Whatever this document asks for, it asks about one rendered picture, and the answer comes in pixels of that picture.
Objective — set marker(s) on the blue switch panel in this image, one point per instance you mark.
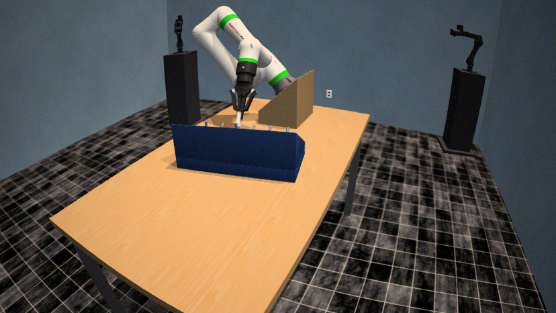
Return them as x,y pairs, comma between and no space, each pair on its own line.
260,154

